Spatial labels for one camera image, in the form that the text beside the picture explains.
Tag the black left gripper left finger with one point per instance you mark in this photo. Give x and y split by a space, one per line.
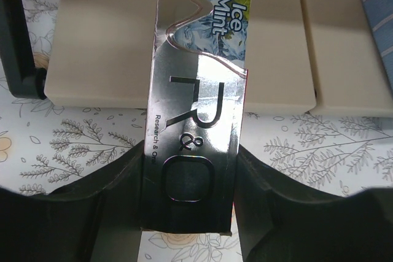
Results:
92 219

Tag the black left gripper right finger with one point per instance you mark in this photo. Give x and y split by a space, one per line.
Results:
281 219

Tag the brown red toothpaste box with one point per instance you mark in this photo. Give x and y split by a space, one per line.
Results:
194 116

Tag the light blue toothpaste box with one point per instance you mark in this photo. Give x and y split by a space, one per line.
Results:
379 17

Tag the beige three-tier shelf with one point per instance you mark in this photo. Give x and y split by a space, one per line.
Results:
313 56

